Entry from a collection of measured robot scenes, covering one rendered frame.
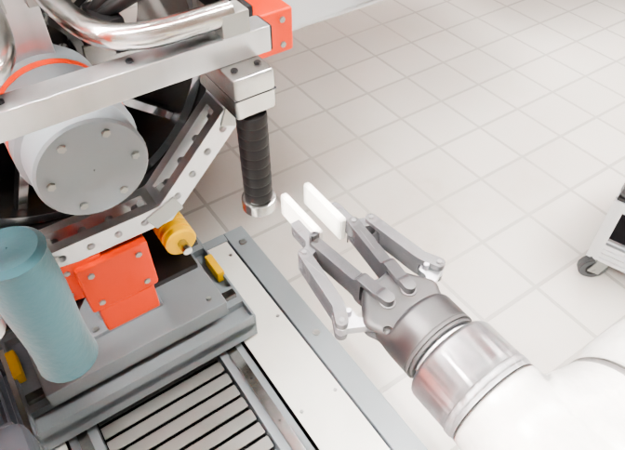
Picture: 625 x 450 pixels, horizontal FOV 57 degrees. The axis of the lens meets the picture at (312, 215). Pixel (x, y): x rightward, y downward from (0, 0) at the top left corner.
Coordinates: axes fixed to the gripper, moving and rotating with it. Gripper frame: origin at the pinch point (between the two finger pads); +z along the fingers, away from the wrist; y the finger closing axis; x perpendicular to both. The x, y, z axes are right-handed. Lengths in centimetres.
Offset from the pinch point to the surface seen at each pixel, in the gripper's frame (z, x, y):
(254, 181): 10.6, -2.4, -1.2
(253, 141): 10.5, 3.6, -0.8
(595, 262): 3, -76, 95
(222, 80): 12.9, 11.0, -2.6
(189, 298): 43, -60, -4
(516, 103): 72, -83, 144
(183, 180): 32.5, -17.8, -2.6
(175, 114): 42.3, -12.5, 1.5
